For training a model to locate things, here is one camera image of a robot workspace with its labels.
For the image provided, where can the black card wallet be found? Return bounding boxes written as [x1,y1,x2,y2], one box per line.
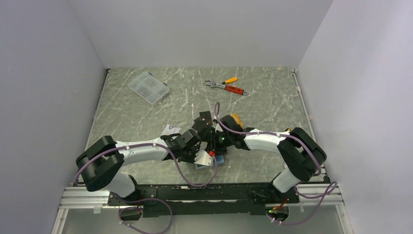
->
[192,111,214,133]

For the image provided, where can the silver credit cards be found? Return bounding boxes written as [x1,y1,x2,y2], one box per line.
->
[161,124,182,136]

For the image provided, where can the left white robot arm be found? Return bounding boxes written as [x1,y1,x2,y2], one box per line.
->
[75,129,213,205]

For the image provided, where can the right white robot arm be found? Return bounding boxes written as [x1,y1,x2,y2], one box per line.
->
[216,115,327,202]

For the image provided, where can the red adjustable wrench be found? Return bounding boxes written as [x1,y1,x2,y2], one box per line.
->
[210,84,249,96]

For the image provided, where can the clear plastic organizer box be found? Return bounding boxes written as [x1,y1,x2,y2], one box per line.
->
[128,72,170,105]

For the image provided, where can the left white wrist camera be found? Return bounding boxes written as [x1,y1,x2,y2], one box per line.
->
[194,150,215,166]

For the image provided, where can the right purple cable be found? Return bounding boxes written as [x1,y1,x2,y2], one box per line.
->
[213,102,339,226]

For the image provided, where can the purple cable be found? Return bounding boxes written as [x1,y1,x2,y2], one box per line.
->
[213,102,339,226]
[74,142,218,234]

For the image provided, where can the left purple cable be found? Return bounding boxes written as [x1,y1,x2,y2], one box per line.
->
[74,142,218,234]

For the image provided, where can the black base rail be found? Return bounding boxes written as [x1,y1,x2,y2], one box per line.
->
[108,182,299,218]

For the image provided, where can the orange handled pliers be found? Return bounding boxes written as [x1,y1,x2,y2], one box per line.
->
[205,77,238,89]

